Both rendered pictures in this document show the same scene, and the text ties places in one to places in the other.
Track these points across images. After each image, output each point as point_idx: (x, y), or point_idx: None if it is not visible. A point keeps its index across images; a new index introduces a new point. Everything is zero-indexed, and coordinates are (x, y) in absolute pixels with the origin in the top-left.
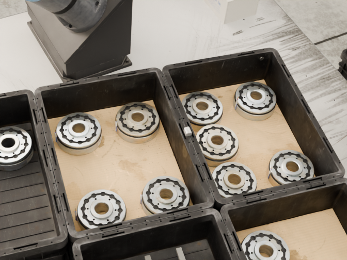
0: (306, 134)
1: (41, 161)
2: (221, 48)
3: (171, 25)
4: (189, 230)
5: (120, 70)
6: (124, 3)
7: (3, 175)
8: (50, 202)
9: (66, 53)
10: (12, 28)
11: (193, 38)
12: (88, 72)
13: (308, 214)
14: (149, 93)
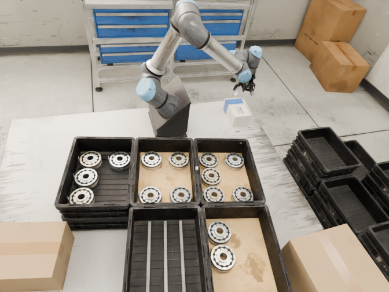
0: (253, 181)
1: None
2: (228, 137)
3: (209, 123)
4: (186, 213)
5: None
6: (185, 109)
7: (114, 172)
8: None
9: (158, 126)
10: (141, 113)
11: (217, 130)
12: (167, 136)
13: (246, 218)
14: (187, 149)
